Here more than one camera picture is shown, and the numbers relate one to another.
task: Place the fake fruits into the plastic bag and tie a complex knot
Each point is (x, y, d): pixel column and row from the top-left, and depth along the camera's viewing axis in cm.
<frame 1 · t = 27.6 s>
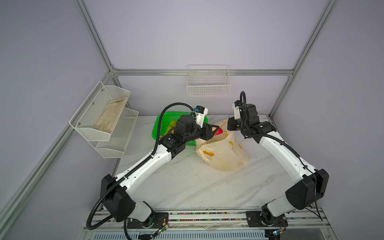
left hand: (214, 127, 70), fingers open
right hand: (227, 119, 80), fingers closed
banana print plastic bag: (222, 151, 74), point 25 cm above the table
beige cloth in shelf: (107, 120, 79), point 31 cm above the table
red fake apple: (219, 131, 72), point 33 cm above the table

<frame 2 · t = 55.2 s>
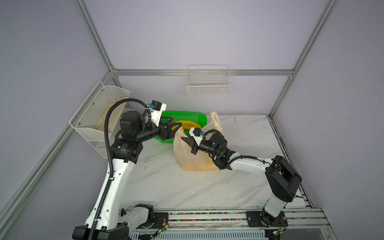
left hand: (176, 122, 63), fingers open
right hand: (181, 137, 74), fingers closed
banana print plastic bag: (185, 158, 83), point 14 cm above the table
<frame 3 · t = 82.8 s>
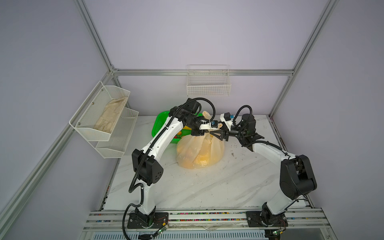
left hand: (205, 129, 81), fingers closed
right hand: (211, 128, 79), fingers open
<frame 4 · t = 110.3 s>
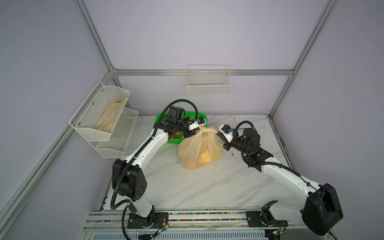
left hand: (196, 126, 81), fingers closed
right hand: (218, 130, 77), fingers closed
banana print plastic bag: (200, 148, 84), point 17 cm above the table
